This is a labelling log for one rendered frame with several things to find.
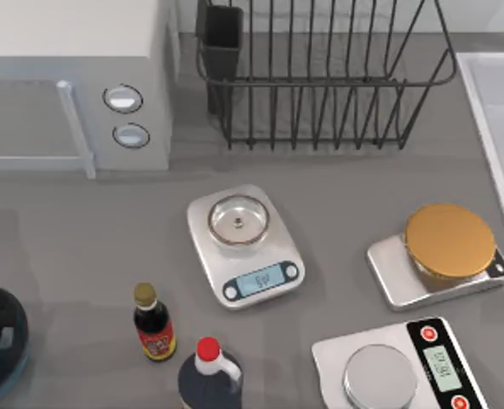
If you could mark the microwave oven door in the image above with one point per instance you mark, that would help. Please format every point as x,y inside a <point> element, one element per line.
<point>22,123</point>

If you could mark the silver scale with round dish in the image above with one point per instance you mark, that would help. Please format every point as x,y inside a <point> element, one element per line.
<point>252,264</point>

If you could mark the large dark red-capped bottle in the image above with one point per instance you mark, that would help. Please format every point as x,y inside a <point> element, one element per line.
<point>207,383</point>

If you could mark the silver scale with gold plate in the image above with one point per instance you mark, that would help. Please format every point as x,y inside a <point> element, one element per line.
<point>448,238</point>

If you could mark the silver scale with black panel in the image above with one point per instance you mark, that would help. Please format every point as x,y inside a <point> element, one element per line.
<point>379,375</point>

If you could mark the large microwave knob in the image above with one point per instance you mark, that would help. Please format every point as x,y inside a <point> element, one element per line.
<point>123,98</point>

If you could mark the black utensil holder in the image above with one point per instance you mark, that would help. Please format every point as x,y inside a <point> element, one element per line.
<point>220,42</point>

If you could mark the small microwave knob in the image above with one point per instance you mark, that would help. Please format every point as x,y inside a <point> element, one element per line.
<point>131,135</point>

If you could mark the small dark sauce bottle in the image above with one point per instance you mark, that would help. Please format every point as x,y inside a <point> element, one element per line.
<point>155,328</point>

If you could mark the pale microwave oven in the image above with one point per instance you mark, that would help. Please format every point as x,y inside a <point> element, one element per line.
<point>154,106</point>

